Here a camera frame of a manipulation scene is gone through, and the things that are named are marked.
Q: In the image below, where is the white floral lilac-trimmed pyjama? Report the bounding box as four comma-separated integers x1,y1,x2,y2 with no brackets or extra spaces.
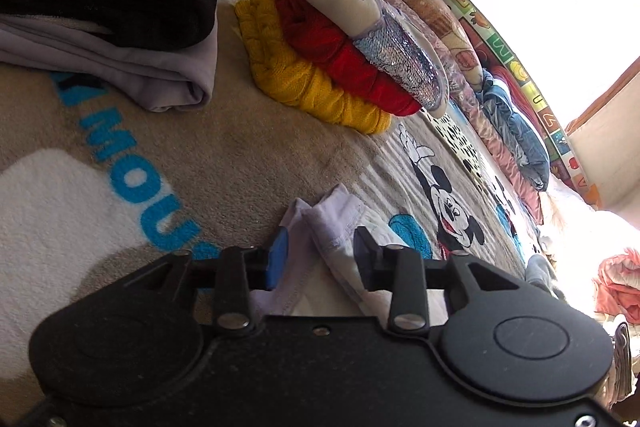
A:
250,184,427,326

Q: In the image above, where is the beige cartoon mouse blanket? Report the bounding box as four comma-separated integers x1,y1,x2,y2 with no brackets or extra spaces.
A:
1,0,539,424

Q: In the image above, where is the blue quilted blanket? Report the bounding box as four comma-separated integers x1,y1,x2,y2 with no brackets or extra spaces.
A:
476,68,550,192

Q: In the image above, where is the pink floral quilt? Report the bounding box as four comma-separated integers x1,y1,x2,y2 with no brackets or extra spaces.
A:
385,0,542,225

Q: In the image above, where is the folded lilac grey garment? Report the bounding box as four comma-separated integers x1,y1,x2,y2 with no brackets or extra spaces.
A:
1,15,218,113

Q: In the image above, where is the colourful alphabet play mat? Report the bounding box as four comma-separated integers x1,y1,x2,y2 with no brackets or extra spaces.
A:
442,0,601,208

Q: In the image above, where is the folded yellow knit sweater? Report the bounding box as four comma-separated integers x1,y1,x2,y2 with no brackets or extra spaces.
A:
234,0,393,135

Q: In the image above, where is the folded red knit sweater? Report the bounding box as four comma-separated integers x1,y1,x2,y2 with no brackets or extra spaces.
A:
274,0,420,117

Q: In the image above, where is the coral pink clothing pile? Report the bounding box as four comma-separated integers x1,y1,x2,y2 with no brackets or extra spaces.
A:
594,248,640,324

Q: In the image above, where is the beige sequinned folded garment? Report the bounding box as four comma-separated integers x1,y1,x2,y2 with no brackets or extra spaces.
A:
306,0,449,118

